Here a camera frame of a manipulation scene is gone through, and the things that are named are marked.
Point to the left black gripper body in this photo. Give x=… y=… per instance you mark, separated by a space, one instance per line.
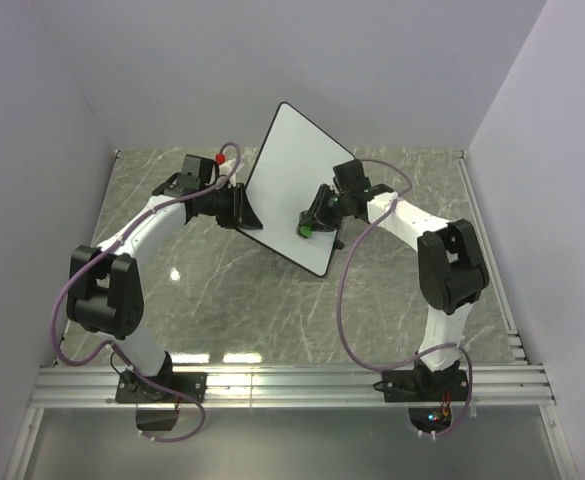
x=217 y=205

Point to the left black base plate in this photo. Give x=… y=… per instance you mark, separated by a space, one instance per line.
x=132 y=390

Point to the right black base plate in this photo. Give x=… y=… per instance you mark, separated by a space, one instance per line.
x=420 y=385

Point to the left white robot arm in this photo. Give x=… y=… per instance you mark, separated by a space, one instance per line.
x=106 y=294

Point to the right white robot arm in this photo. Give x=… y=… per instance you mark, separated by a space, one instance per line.
x=452 y=275

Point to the aluminium rail frame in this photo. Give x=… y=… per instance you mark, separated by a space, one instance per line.
x=289 y=389

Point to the white whiteboard black frame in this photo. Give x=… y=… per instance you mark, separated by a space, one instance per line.
x=294 y=160

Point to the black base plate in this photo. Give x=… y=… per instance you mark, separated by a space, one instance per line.
x=132 y=390
x=420 y=385

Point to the green whiteboard eraser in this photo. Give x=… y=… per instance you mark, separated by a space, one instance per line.
x=304 y=230

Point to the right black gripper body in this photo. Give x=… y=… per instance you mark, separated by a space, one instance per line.
x=344 y=212

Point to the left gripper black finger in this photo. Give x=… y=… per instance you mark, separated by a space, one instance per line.
x=237 y=196
x=247 y=218

